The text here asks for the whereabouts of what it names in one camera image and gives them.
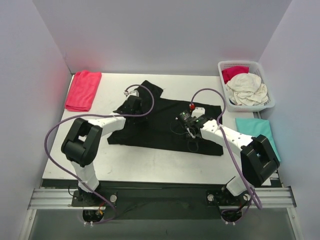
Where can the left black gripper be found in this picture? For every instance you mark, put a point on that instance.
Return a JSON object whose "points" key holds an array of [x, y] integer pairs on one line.
{"points": [[128, 109]]}

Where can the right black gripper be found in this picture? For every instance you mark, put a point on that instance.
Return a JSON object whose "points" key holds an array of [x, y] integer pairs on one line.
{"points": [[185, 118]]}

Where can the black t shirt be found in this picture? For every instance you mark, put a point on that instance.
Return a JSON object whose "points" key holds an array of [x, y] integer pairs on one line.
{"points": [[160, 129]]}

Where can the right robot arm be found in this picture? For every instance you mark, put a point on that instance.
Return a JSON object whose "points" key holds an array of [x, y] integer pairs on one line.
{"points": [[253, 156]]}

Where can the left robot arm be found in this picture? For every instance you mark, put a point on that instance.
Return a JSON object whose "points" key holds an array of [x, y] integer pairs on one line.
{"points": [[82, 141]]}

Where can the folded pink t shirt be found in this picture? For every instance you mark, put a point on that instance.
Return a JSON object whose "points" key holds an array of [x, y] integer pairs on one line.
{"points": [[82, 91]]}

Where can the folded teal t shirt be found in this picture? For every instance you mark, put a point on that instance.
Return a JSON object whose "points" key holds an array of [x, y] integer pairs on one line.
{"points": [[255, 127]]}

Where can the red t shirt in basket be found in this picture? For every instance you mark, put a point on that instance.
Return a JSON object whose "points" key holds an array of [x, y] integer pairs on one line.
{"points": [[230, 72]]}

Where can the cream t shirt in basket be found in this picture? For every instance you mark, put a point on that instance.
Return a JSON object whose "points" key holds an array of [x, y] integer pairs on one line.
{"points": [[247, 89]]}

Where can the white laundry basket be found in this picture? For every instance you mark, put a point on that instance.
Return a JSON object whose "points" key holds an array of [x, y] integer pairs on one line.
{"points": [[255, 68]]}

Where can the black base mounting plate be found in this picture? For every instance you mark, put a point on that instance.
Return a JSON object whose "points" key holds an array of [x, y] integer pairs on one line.
{"points": [[160, 202]]}

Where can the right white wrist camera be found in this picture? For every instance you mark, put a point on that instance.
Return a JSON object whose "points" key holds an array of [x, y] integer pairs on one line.
{"points": [[196, 112]]}

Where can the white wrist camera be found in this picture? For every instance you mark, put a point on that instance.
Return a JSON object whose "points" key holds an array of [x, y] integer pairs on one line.
{"points": [[196, 112], [132, 93]]}

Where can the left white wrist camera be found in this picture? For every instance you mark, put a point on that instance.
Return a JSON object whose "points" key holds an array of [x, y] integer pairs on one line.
{"points": [[132, 93]]}

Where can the aluminium rail frame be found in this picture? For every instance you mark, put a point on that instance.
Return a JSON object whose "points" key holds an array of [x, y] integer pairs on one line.
{"points": [[53, 195]]}

